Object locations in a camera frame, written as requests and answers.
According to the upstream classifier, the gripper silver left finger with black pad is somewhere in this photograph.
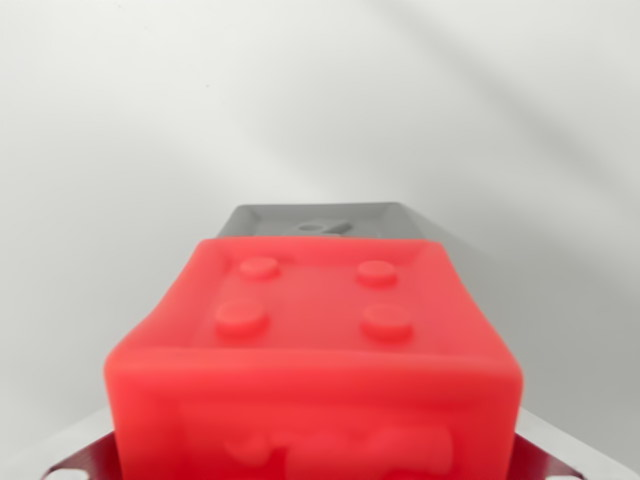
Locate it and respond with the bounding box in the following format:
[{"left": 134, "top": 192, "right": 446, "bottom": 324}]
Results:
[{"left": 44, "top": 429, "right": 122, "bottom": 480}]

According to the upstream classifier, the grey cube with studs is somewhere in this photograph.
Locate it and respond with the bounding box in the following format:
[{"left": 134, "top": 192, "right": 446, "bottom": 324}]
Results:
[{"left": 216, "top": 201, "right": 445, "bottom": 247}]

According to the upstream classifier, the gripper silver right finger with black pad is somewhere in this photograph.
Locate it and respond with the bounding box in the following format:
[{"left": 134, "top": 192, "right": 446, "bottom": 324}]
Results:
[{"left": 508, "top": 432, "right": 587, "bottom": 480}]

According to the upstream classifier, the red cube with studs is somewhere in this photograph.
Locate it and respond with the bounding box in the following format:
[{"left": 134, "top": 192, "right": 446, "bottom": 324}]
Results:
[{"left": 102, "top": 237, "right": 524, "bottom": 480}]

